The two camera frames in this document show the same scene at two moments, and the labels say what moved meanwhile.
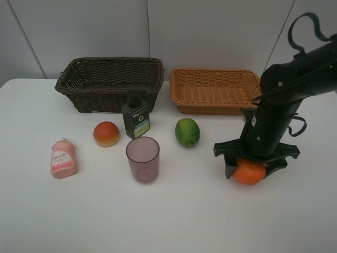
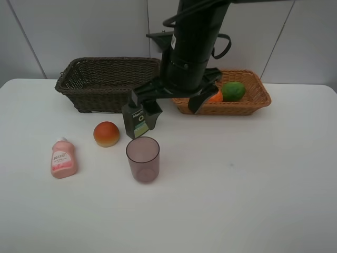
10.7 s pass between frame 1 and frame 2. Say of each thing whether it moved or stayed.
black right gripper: moved
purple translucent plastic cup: stayed
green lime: moved
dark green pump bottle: stayed
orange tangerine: moved
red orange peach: stayed
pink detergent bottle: stayed
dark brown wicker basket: stayed
